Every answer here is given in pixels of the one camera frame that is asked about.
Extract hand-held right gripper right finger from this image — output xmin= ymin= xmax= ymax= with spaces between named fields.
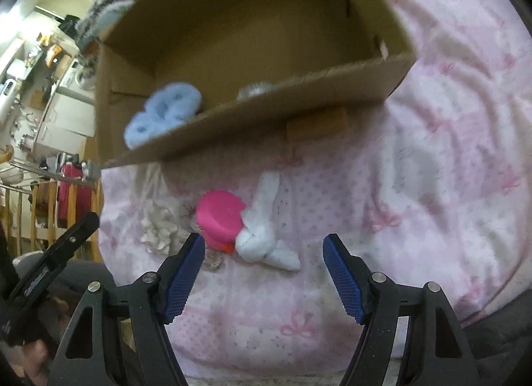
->
xmin=323 ymin=233 xmax=494 ymax=386

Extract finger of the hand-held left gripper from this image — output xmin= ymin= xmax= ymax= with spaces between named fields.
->
xmin=4 ymin=211 xmax=100 ymax=311

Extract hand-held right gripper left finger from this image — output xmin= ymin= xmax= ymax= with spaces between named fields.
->
xmin=49 ymin=232 xmax=206 ymax=386

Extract cream ruffled scrunchie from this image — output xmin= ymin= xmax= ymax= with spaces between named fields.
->
xmin=140 ymin=200 xmax=180 ymax=254

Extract pink plush toy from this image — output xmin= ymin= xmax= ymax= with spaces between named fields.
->
xmin=195 ymin=190 xmax=246 ymax=254

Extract white knotted sock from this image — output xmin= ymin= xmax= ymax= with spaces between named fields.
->
xmin=235 ymin=172 xmax=302 ymax=273

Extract light blue fluffy socks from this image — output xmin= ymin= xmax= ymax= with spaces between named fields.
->
xmin=124 ymin=82 xmax=203 ymax=151

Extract brown cardboard box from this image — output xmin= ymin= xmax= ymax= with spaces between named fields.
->
xmin=95 ymin=0 xmax=417 ymax=169

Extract person's left hand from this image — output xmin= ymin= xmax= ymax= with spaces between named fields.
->
xmin=21 ymin=300 xmax=69 ymax=386

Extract wooden railing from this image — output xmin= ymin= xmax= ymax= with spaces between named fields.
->
xmin=0 ymin=146 xmax=104 ymax=264

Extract pink hanging garment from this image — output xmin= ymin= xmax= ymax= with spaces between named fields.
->
xmin=57 ymin=160 xmax=93 ymax=223

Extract pink bow-print blanket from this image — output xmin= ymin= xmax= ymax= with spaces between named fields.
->
xmin=98 ymin=0 xmax=532 ymax=379

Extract white cabinet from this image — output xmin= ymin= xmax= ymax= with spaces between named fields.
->
xmin=32 ymin=56 xmax=97 ymax=159

